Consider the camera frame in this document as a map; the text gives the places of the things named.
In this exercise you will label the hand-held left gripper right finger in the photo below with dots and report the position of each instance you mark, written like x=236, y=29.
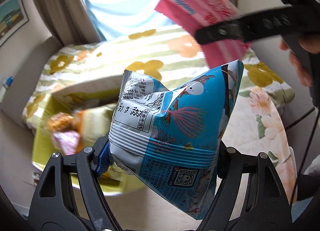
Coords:
x=225, y=168

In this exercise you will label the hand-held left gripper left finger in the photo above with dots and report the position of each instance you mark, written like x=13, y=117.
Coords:
x=101, y=164

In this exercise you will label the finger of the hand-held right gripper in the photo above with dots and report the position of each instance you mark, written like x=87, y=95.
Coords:
x=222, y=32

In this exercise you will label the green cardboard box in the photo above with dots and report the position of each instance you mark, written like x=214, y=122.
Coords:
x=42, y=146

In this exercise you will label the blue snack packet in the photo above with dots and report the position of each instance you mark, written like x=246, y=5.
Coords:
x=190, y=111

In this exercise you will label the person's right hand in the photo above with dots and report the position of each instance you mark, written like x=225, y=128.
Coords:
x=303, y=71

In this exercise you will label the pale pink snack packet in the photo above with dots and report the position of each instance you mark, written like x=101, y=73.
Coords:
x=66, y=142

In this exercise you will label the orange snack packet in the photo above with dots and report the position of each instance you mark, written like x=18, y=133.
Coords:
x=90, y=121

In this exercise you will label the floral striped blanket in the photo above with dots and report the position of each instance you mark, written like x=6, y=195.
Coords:
x=175, y=37

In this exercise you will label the waffle snack packet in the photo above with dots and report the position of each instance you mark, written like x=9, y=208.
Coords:
x=60, y=121

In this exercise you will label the light blue cloth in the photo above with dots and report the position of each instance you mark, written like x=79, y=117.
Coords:
x=130, y=13

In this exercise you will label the grey bed headboard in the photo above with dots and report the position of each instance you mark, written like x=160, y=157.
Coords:
x=25, y=71

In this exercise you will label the white bottle blue cap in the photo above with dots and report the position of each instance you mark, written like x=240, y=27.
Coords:
x=6, y=88

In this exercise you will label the beige curtain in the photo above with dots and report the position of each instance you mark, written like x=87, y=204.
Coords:
x=60, y=3

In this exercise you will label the framed wall poster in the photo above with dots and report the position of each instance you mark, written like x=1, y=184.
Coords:
x=12, y=18

